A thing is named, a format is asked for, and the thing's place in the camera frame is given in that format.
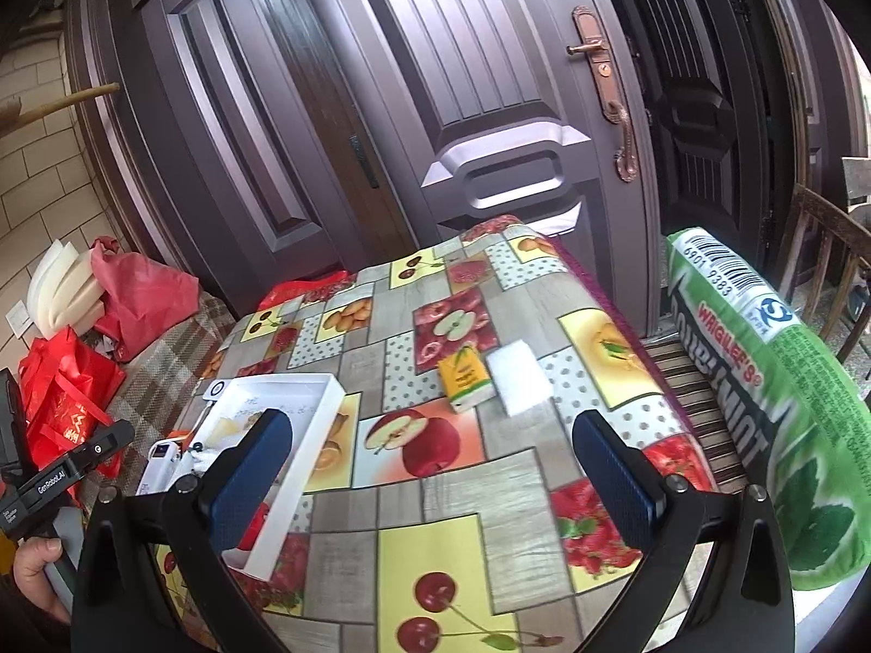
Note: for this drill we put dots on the brown door with lock plate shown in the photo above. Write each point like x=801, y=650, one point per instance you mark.
x=224, y=115

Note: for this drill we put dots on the brown plaid blanket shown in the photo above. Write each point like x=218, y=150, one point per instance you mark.
x=163, y=367

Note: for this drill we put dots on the red patterned cloth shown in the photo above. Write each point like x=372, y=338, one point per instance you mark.
x=306, y=288

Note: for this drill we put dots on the wooden chair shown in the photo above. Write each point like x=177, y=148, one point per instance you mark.
x=816, y=238

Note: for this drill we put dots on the white foam pieces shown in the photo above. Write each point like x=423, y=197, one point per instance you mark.
x=64, y=286

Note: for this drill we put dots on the dark open door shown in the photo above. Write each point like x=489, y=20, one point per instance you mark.
x=708, y=115

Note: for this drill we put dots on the person's left hand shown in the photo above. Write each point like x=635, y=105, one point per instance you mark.
x=37, y=575

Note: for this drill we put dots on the yellow tissue packet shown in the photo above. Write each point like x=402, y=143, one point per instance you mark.
x=464, y=379

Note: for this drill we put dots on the white sponge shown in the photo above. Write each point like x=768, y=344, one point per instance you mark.
x=520, y=375

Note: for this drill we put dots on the striped cushion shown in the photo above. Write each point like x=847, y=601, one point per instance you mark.
x=694, y=394

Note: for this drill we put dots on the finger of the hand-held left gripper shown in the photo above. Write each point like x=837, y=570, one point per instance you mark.
x=13, y=422
x=75, y=462

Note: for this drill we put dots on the green Wrigley's gum pack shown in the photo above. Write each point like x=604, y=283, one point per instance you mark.
x=782, y=388

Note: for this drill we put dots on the small white device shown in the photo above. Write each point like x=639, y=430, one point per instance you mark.
x=153, y=479

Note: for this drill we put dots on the red gift bag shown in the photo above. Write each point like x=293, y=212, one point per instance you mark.
x=64, y=394

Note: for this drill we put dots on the fruit print tablecloth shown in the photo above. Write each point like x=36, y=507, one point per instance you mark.
x=476, y=490

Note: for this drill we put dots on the wooden broom stick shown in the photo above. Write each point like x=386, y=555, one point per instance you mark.
x=61, y=103

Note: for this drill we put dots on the red plastic bag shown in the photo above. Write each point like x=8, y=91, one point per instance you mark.
x=143, y=299

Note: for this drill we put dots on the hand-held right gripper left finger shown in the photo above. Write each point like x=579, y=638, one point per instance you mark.
x=252, y=479

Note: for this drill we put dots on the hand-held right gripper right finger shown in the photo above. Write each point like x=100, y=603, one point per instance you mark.
x=612, y=479

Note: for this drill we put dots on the white wall socket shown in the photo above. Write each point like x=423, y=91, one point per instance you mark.
x=18, y=318

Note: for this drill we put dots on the white shallow box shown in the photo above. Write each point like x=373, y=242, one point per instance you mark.
x=320, y=411

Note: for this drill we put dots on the dark door lock plate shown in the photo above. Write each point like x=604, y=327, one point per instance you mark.
x=365, y=162

